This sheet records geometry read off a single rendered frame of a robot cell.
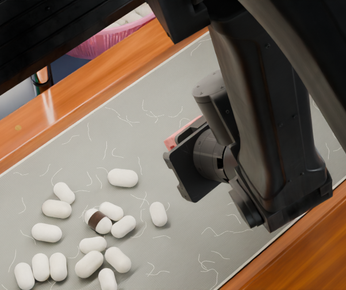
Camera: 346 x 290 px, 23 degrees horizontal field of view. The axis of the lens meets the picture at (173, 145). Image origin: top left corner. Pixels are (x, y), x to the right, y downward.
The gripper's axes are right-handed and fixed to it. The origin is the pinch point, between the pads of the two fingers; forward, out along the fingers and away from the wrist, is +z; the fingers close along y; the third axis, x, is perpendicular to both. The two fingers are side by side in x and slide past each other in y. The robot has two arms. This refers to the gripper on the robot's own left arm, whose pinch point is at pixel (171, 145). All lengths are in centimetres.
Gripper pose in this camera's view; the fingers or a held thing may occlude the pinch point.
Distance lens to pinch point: 98.3
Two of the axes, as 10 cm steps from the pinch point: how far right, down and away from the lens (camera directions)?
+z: -5.2, -1.0, 8.5
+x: 4.4, 8.2, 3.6
